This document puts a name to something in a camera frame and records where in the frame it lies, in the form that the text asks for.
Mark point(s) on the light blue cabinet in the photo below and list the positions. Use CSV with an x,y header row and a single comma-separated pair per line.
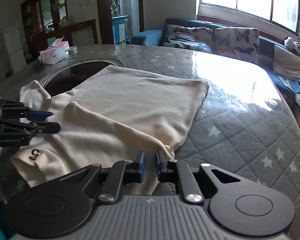
x,y
119,28

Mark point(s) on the small glass dish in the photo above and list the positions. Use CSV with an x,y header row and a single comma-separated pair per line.
x,y
71,50

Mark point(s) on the blue corner sofa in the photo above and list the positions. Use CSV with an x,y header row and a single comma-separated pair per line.
x,y
150,33

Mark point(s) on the grey quilted star tablecloth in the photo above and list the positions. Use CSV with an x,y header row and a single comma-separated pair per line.
x,y
240,130

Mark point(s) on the white refrigerator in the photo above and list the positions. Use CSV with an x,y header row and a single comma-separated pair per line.
x,y
13,50

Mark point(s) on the plain grey pillow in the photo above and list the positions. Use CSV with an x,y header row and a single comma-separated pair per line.
x,y
288,63

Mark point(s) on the round black induction cooktop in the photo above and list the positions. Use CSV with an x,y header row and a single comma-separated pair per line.
x,y
75,77

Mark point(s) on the hanging clothes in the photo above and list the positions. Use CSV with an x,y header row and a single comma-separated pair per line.
x,y
114,2

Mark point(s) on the panda plush toy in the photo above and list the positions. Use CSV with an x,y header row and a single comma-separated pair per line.
x,y
291,43

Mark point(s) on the glass door wooden cabinet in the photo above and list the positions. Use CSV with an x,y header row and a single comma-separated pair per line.
x,y
37,10

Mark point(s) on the dark wooden door frame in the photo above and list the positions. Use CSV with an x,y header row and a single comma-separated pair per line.
x,y
102,10

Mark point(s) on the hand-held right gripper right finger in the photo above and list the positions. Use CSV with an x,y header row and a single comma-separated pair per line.
x,y
160,166

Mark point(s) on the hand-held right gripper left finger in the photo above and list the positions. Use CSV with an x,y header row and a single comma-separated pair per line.
x,y
140,166

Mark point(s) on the dark wooden chair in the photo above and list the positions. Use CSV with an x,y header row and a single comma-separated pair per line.
x,y
80,24

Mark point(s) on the pink white tissue pack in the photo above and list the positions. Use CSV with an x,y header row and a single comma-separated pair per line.
x,y
53,53

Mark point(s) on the cream sweater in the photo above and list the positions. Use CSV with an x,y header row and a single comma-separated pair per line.
x,y
127,97

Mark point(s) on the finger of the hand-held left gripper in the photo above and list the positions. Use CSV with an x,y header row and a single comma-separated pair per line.
x,y
47,127
40,115

